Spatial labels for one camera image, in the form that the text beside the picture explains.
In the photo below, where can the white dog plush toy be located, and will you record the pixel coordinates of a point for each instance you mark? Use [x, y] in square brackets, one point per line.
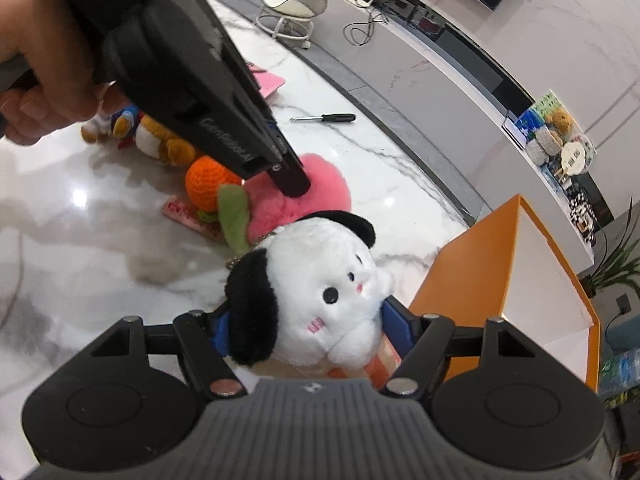
[310, 300]

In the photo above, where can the pink card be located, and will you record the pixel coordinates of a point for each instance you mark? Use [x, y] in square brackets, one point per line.
[180, 208]

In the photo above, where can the duck plush with blue hat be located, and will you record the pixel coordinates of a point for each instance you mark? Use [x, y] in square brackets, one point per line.
[122, 125]

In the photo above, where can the white knitted pot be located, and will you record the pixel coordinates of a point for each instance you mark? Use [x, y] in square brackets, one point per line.
[542, 145]

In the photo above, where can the wall outlet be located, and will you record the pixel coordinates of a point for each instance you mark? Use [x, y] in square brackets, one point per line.
[623, 304]

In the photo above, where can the pink pouch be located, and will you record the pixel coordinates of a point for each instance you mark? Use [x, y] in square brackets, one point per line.
[271, 85]

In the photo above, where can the person's left hand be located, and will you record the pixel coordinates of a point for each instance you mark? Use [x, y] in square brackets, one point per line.
[45, 45]

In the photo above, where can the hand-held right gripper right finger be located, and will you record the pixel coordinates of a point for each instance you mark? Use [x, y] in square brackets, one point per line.
[400, 321]

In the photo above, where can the white round stool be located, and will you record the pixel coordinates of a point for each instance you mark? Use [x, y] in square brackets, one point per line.
[295, 7]

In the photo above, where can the brown and white plush toy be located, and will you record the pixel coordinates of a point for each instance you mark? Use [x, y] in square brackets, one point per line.
[150, 140]

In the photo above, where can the orange cardboard box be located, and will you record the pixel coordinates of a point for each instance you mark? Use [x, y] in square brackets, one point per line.
[465, 270]

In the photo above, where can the potted plant with long leaves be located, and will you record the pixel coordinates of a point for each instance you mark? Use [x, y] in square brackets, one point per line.
[612, 265]

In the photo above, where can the black and white toy car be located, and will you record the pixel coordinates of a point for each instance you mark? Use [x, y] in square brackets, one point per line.
[587, 210]

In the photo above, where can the green painting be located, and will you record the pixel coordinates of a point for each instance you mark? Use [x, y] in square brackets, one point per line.
[545, 102]

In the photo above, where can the orange crochet tangerine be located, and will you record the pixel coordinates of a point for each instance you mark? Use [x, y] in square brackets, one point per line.
[207, 180]

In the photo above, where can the pink plush toy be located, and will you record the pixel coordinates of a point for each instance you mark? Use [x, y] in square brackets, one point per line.
[325, 195]

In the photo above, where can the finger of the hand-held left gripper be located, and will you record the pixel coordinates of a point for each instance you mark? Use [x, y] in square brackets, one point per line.
[292, 177]

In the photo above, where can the white marble TV cabinet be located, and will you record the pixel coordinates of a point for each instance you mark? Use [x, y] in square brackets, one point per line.
[425, 60]

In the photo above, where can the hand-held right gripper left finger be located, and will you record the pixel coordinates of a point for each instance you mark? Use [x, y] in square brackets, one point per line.
[218, 332]

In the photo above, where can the brown teddy bear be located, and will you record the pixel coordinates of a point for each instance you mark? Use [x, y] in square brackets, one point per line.
[560, 120]

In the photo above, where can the green-edged round paper fan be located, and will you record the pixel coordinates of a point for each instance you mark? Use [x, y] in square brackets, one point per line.
[589, 147]

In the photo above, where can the black screwdriver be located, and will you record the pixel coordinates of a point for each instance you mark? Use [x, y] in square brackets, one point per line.
[335, 117]

